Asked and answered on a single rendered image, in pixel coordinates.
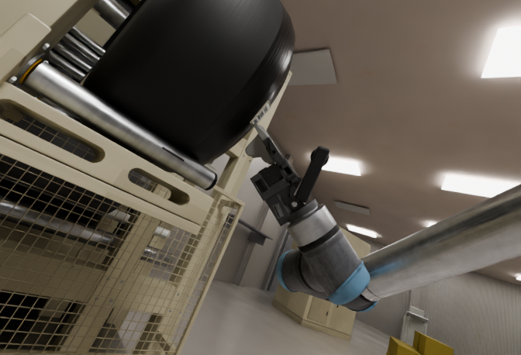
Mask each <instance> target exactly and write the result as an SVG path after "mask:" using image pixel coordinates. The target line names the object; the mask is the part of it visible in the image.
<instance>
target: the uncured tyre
mask: <svg viewBox="0 0 521 355"><path fill-rule="evenodd" d="M294 46H295V31H294V27H293V25H292V21H291V17H290V15H289V14H288V13H287V11H286V9H285V7H284V6H283V5H282V3H281V1H280V0H146V1H145V2H144V3H143V5H142V6H141V7H140V9H139V10H138V11H137V12H136V14H135V15H134V16H133V17H132V18H131V20H130V21H129V22H128V23H127V25H126V26H125V27H124V29H123V30H122V31H121V33H120V34H119V35H118V36H117V37H116V38H115V40H114V41H113V42H112V44H111V45H110V46H109V48H108V49H107V51H105V52H104V54H103V55H102V57H101V58H100V59H99V61H98V62H97V64H96V65H95V66H94V67H93V69H92V70H91V72H90V73H89V75H88V76H87V77H86V79H85V81H84V83H83V85H82V86H84V87H85V88H87V89H88V90H90V91H92V92H93V93H95V94H96V95H97V96H99V97H100V98H102V99H104V100H105V101H107V102H108V103H110V104H111V105H113V106H115V107H116V108H117V109H119V110H120V111H122V112H124V113H125V114H127V115H128V116H129V117H131V118H133V119H135V120H136V121H137V122H139V123H140V124H142V125H143V126H145V127H147V128H148V129H149V130H151V131H152V132H154V133H156V134H157V135H158V136H160V137H162V138H163V139H165V140H166V141H168V142H169V143H171V144H172V145H174V146H176V147H177V148H178V149H180V150H182V151H183V152H185V153H186V154H187V155H189V156H190V157H192V158H194V159H195V160H197V161H198V162H200V163H201V164H203V165H205V164H208V163H210V162H211V161H213V160H215V159H216V158H218V157H220V156H222V155H223V154H224V153H225V152H227V151H228V150H230V149H231V148H232V147H233V146H235V145H236V144H237V143H238V142H239V141H241V140H242V138H244V137H245V135H247V134H248V133H249V131H251V130H252V128H253V127H252V125H251V124H250V121H251V120H252V119H253V118H254V116H255V115H256V114H257V113H258V112H259V111H260V109H261V108H262V107H263V106H264V104H265V103H266V102H267V100H268V101H269V102H270V105H272V103H273V102H274V100H275V99H276V98H277V96H278V94H279V92H280V90H281V88H282V87H283V85H284V83H285V80H286V78H287V76H288V72H289V70H290V66H291V63H292V55H293V51H294ZM80 120H81V124H82V125H84V126H87V127H88V128H89V129H92V130H94V131H95V132H97V133H99V134H100V135H102V136H104V137H105V138H107V139H109V140H111V141H112V142H114V143H117V144H118V145H120V146H122V147H123V148H125V149H127V150H129V151H130V152H132V153H134V154H136V155H137V156H139V157H141V158H143V159H144V160H147V161H148V162H150V163H152V164H153V165H155V166H157V167H159V168H160V169H162V170H164V171H169V172H170V173H174V172H173V171H170V170H169V169H167V168H166V167H164V166H162V165H160V164H159V163H157V162H155V161H154V160H151V159H150V158H149V157H146V156H144V155H143V154H141V153H139V152H138V151H136V150H134V149H132V148H130V147H128V146H127V145H125V144H123V143H121V142H119V141H118V140H116V139H114V138H112V137H111V136H109V135H107V134H106V133H104V132H102V131H101V130H100V129H98V128H96V127H94V126H93V125H91V124H89V123H88V122H86V121H84V120H83V119H80Z"/></svg>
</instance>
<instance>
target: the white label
mask: <svg viewBox="0 0 521 355"><path fill-rule="evenodd" d="M270 108H271V105H270V102H269V101H268V100H267V102H266V103H265V104H264V106H263V107H262V108H261V109H260V111H259V112H258V113H257V114H256V115H255V116H254V118H253V119H252V120H251V121H250V124H251V125H252V127H254V123H256V124H258V123H259V122H260V120H261V119H262V118H263V117H264V115H265V114H266V113H267V111H268V110H269V109H270Z"/></svg>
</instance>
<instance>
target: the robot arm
mask: <svg viewBox="0 0 521 355"><path fill-rule="evenodd" d="M254 127H255V129H256V131H257V132H258V134H257V135H256V137H255V138H254V139H253V140H252V141H251V142H250V143H249V145H248V146H247V147H246V149H245V152H246V154H247V156H249V157H252V158H257V157H261V159H262V160H263V161H264V162H265V163H268V164H271V166H269V167H265V168H264V169H262V170H261V171H259V172H258V174H255V175H254V176H253V177H252V178H250V180H251V181H252V183H253V185H254V187H255V188H256V189H257V191H258V193H259V195H260V196H261V198H262V199H263V201H266V203H267V205H268V207H269V208H270V210H271V211H272V213H273V214H274V217H275V218H276V219H277V221H278V223H279V225H280V226H283V225H284V224H285V223H287V222H290V223H289V224H288V225H287V227H286V229H287V230H288V232H289V233H290V235H291V236H292V239H293V240H294V241H295V243H296V245H297V246H298V249H296V250H289V251H287V252H286V253H283V254H282V255H281V256H280V258H279V260H278V263H277V268H276V271H277V277H278V280H279V282H280V284H281V286H282V287H283V288H285V289H286V290H288V291H291V292H298V291H300V292H303V293H306V294H308V295H311V296H314V297H317V298H321V299H324V300H327V301H329V302H332V303H333V304H335V305H342V306H344V307H347V308H348V309H350V310H352V311H355V312H368V311H370V310H372V309H373V307H375V306H376V304H377V302H378V300H380V299H381V298H385V297H388V296H390V295H395V294H398V293H401V292H404V291H408V290H411V289H413V288H418V287H421V286H424V285H427V284H432V283H434V282H438V281H442V280H445V279H448V278H450V277H455V276H457V275H461V274H465V273H468V272H471V271H476V270H478V269H481V268H484V267H488V266H492V265H494V264H499V263H501V262H504V261H507V260H511V259H515V258H517V257H521V184H518V185H517V186H515V187H513V188H510V189H508V190H506V191H504V192H502V193H500V194H497V195H495V196H493V197H491V198H489V199H486V200H484V201H483V202H480V203H478V204H477V205H473V206H471V207H470V208H468V209H465V210H464V211H461V212H459V213H457V214H455V215H452V216H450V217H448V218H446V219H444V220H442V221H440V222H437V223H435V224H433V225H431V226H429V227H426V228H425V229H422V230H420V231H419V232H417V233H413V234H412V235H410V236H407V237H406V238H404V239H401V240H399V241H397V242H395V243H393V244H390V245H388V246H386V247H384V248H382V249H380V250H377V251H375V252H373V253H371V254H369V255H367V256H365V257H362V258H361V259H360V258H359V256H358V255H357V253H356V252H355V250H354V248H353V247H352V246H351V245H350V243H349V241H348V240H347V238H346V237H345V235H344V234H343V232H342V230H341V229H340V227H339V226H338V225H337V223H336V221H335V219H334V218H333V217H332V215H331V214H330V212H329V210H328V209H327V207H326V206H325V205H324V204H321V205H319V203H318V202H317V201H316V199H315V198H314V199H313V200H311V201H309V202H307V200H308V198H309V196H310V194H311V191H312V189H313V187H314V185H315V183H316V180H317V178H318V176H319V174H320V171H321V170H322V168H323V166H324V165H326V164H327V163H328V161H329V158H330V156H329V152H330V150H329V149H327V148H325V147H324V146H318V147H317V149H315V150H314V151H312V153H311V156H310V160H311V162H310V165H309V167H308V169H307V171H306V173H305V176H304V178H303V179H301V178H300V177H298V175H297V174H296V173H295V171H294V170H293V168H292V166H291V165H290V163H289V162H288V160H287V159H286V158H284V157H283V156H282V154H281V152H280V151H279V149H278V148H277V147H276V145H275V144H274V142H273V140H272V139H271V138H270V136H269V135H268V133H267V131H266V130H265V128H264V127H263V126H260V125H258V124H256V123H254ZM275 162H276V164H275ZM301 182H302V183H301ZM300 183H301V184H300ZM299 184H300V186H299ZM298 186H299V188H298ZM297 188H298V191H297V193H296V195H295V192H296V190H297ZM293 202H296V203H297V204H298V206H296V207H294V206H293V205H292V203H293Z"/></svg>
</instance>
